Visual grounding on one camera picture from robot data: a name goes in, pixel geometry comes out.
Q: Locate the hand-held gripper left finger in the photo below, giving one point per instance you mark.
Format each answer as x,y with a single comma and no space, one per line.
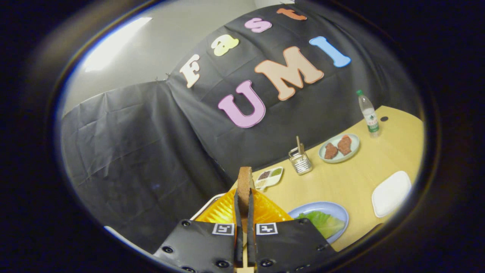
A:
238,216

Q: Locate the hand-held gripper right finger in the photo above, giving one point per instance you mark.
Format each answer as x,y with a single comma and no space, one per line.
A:
251,216

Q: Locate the toasted bread slice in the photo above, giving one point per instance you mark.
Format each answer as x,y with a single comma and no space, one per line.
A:
245,182

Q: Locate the green lettuce leaf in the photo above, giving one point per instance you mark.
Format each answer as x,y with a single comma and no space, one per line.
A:
322,223

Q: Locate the white divided condiment dish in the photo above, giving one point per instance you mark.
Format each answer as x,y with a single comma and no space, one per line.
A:
273,175

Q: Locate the blue round plate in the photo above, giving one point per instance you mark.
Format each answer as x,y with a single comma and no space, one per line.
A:
329,207

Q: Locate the brown meat patty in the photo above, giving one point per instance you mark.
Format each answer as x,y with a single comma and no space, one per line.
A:
344,145
330,151

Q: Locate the pale green round plate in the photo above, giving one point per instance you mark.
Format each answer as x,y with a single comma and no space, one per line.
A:
341,158

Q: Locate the black backdrop cloth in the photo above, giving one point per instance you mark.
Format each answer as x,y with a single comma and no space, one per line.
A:
132,151

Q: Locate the white square plate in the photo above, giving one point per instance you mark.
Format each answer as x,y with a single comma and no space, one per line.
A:
392,193

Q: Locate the clear plastic water bottle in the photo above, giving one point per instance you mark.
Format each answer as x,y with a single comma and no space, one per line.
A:
369,115

